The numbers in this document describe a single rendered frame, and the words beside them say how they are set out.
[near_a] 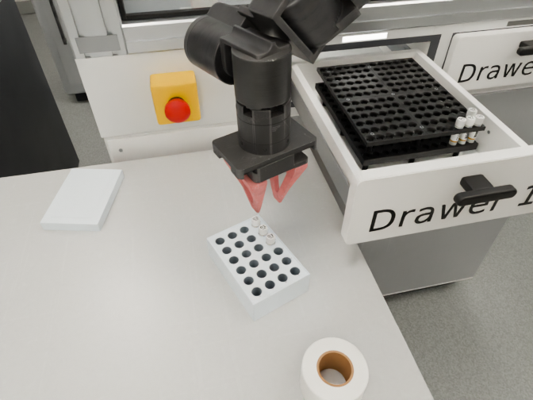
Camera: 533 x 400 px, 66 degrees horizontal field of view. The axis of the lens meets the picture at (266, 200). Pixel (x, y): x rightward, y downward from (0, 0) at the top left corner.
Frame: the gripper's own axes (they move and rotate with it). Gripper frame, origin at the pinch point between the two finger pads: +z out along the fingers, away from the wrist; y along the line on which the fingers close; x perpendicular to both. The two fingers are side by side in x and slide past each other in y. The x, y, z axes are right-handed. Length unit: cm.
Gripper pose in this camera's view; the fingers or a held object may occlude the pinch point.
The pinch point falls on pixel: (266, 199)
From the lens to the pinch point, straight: 51.7
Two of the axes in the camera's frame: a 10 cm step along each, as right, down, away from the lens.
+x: 5.3, 5.7, -6.3
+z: 0.2, 7.3, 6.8
